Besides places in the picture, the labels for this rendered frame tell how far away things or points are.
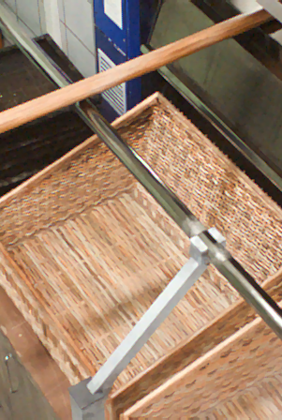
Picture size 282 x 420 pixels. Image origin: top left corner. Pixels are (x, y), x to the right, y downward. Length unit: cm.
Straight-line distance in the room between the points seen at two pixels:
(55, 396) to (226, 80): 71
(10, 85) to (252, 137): 64
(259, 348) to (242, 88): 50
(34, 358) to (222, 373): 41
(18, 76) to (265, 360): 89
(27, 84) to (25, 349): 62
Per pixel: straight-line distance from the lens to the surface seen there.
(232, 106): 195
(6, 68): 234
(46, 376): 201
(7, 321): 210
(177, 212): 147
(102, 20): 231
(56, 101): 161
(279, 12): 146
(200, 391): 186
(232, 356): 184
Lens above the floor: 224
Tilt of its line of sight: 47 degrees down
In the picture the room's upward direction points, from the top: 1 degrees counter-clockwise
